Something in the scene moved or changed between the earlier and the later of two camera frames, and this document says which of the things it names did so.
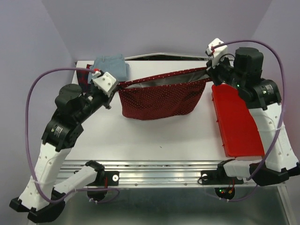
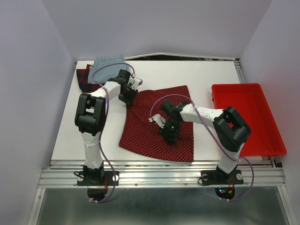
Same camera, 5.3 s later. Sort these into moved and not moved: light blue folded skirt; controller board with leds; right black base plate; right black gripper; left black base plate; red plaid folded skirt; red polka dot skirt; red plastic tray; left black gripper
Moved: red polka dot skirt; right black gripper; left black gripper
Not moved: red plaid folded skirt; controller board with leds; light blue folded skirt; right black base plate; left black base plate; red plastic tray
